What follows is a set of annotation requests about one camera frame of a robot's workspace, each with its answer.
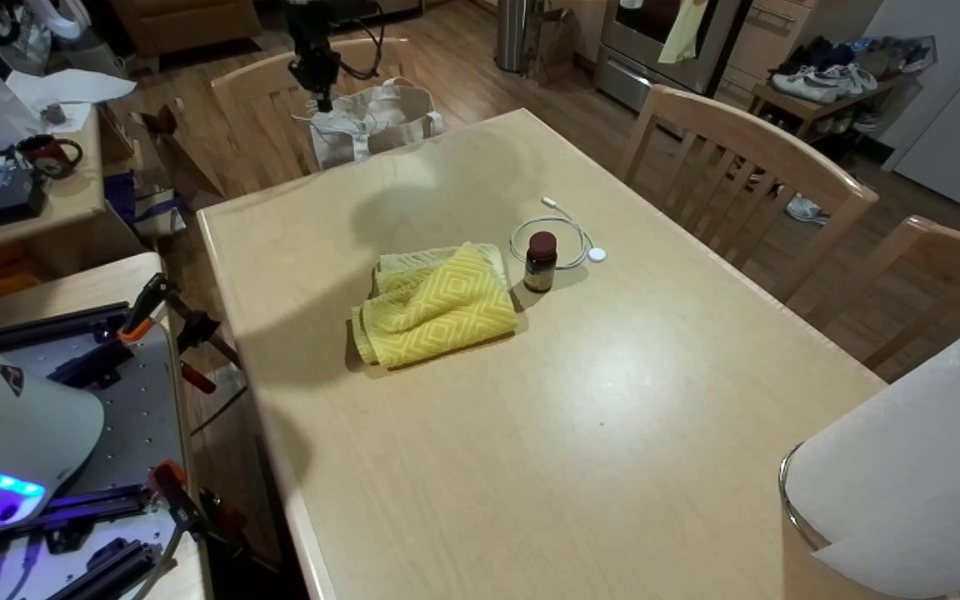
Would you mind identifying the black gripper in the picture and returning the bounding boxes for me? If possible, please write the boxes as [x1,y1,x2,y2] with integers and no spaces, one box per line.
[284,0,344,114]

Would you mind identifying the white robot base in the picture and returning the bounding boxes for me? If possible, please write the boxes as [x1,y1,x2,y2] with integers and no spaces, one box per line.
[0,321,109,544]

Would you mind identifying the white and green tote bag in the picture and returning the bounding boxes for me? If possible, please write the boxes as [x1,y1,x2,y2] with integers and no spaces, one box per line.
[308,76,445,173]

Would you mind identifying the wooden chair holding bag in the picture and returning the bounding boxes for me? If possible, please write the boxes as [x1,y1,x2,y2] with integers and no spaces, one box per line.
[206,35,424,193]

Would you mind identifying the wooden chair beside robot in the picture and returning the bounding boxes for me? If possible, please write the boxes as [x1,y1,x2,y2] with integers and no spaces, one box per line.
[132,98,232,208]

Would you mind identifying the wooden slat-back chair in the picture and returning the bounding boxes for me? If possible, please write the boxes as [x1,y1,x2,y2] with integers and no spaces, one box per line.
[620,78,879,307]
[819,212,960,383]

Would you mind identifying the grey cylindrical bin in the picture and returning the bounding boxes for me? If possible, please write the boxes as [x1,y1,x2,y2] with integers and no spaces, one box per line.
[494,0,535,76]

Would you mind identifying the yellow folded cloth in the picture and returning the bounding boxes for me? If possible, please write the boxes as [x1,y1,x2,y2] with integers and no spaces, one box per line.
[348,240,525,372]

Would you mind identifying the white paper sheet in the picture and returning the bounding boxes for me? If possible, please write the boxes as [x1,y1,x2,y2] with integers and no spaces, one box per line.
[3,64,140,132]

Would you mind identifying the wooden desk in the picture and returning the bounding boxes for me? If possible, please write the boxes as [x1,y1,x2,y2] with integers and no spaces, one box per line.
[0,111,109,265]

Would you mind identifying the small brown bottle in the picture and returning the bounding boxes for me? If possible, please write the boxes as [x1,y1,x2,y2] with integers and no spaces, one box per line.
[523,227,564,297]

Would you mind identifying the black mug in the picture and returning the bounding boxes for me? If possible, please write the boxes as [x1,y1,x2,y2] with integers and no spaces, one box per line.
[13,128,88,182]

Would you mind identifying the stainless steel appliance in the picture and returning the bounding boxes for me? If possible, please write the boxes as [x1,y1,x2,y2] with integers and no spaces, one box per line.
[592,0,756,114]

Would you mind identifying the wooden robot side table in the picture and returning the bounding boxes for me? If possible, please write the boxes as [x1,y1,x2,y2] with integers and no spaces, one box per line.
[0,248,216,600]

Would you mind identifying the yellow hanging towel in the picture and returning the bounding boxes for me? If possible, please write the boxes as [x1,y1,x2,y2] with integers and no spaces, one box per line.
[655,0,713,67]

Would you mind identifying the light wooden cabinet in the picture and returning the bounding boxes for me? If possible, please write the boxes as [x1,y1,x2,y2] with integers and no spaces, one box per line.
[710,0,823,111]

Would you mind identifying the wooden shoe rack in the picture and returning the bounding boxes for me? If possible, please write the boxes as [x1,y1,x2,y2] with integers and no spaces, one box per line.
[748,35,939,143]

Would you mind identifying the white sneakers pair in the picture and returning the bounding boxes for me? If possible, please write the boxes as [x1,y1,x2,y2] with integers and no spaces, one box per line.
[771,60,879,105]

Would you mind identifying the dark shoes pile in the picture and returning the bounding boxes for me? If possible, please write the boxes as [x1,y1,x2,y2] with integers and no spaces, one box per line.
[775,32,874,76]

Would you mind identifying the black mounting rails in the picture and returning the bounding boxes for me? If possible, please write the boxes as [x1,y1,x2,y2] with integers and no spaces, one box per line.
[0,480,191,600]

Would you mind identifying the white door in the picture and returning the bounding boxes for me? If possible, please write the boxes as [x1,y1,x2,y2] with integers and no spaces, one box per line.
[859,0,960,228]

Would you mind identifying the white paper towel roll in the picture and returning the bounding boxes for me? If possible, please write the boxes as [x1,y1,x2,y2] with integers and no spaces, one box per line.
[775,301,960,600]

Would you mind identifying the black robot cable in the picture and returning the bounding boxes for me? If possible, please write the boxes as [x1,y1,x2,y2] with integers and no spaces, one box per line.
[330,35,389,83]

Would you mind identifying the orange handled black clamp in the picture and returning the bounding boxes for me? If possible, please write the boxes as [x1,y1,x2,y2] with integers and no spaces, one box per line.
[50,268,242,394]

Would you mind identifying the small coiled white cable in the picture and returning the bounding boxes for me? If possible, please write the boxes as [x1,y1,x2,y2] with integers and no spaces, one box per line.
[508,193,613,273]

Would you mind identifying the red handled clamp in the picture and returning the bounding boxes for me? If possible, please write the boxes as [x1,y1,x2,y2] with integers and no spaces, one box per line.
[144,461,256,561]

